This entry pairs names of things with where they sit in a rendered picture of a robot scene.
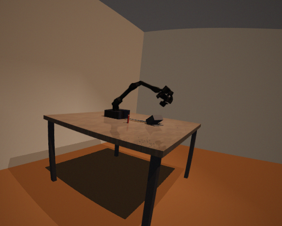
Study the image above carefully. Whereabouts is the grey sloped panel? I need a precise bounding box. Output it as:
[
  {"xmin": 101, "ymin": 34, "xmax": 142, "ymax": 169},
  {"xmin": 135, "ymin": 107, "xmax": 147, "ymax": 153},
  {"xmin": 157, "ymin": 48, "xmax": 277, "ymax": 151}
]
[{"xmin": 146, "ymin": 115, "xmax": 164, "ymax": 126}]

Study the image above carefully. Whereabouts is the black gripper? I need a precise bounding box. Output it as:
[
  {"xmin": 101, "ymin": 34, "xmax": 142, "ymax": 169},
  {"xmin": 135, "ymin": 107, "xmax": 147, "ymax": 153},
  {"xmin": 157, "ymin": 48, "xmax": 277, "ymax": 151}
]
[{"xmin": 160, "ymin": 91, "xmax": 174, "ymax": 107}]

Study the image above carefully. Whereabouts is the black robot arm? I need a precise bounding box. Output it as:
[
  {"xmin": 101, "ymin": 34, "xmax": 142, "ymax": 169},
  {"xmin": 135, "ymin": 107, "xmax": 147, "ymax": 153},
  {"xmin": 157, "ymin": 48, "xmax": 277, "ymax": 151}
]
[{"xmin": 112, "ymin": 81, "xmax": 173, "ymax": 111}]

